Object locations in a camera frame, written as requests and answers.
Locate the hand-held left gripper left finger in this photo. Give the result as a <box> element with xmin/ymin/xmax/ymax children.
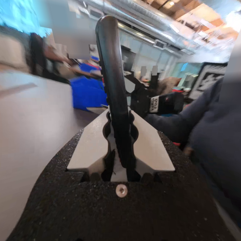
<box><xmin>67</xmin><ymin>111</ymin><xmax>115</xmax><ymax>177</ymax></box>

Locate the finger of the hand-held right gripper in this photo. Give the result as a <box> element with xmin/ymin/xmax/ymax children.
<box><xmin>86</xmin><ymin>104</ymin><xmax>110</xmax><ymax>114</ymax></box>
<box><xmin>124</xmin><ymin>77</ymin><xmax>136</xmax><ymax>93</ymax></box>

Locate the person's right forearm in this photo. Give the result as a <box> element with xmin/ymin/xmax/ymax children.
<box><xmin>145</xmin><ymin>79</ymin><xmax>226</xmax><ymax>149</ymax></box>

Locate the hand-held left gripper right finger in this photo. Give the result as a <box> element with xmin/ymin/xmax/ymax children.
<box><xmin>130</xmin><ymin>110</ymin><xmax>175</xmax><ymax>176</ymax></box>

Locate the black framed poster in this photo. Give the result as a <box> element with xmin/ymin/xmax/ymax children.
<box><xmin>188</xmin><ymin>62</ymin><xmax>228</xmax><ymax>100</ymax></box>

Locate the blue plastic bin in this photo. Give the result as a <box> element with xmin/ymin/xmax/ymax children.
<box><xmin>69</xmin><ymin>77</ymin><xmax>108</xmax><ymax>110</ymax></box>

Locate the small blue bin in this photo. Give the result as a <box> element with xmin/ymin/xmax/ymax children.
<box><xmin>79</xmin><ymin>63</ymin><xmax>102</xmax><ymax>76</ymax></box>

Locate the silver ventilation duct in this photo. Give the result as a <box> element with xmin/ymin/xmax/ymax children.
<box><xmin>75</xmin><ymin>0</ymin><xmax>194</xmax><ymax>55</ymax></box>

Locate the black office chair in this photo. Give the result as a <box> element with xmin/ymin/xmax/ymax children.
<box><xmin>29</xmin><ymin>33</ymin><xmax>70</xmax><ymax>84</ymax></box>

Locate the black remote control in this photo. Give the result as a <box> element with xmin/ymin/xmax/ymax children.
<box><xmin>95</xmin><ymin>15</ymin><xmax>136</xmax><ymax>170</ymax></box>

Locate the person's upper body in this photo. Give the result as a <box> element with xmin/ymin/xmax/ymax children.
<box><xmin>188</xmin><ymin>77</ymin><xmax>241</xmax><ymax>207</ymax></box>

